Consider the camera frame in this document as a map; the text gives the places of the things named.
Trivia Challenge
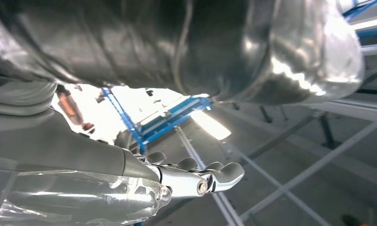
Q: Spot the blue metal frame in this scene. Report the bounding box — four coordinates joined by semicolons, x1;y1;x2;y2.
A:
101;0;377;153

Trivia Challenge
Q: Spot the black tool with orange band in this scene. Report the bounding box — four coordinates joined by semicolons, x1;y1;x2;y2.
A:
342;214;373;226

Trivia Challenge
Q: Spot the long ceiling light panel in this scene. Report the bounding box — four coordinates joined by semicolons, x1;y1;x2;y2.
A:
350;16;377;31
190;110;232;141

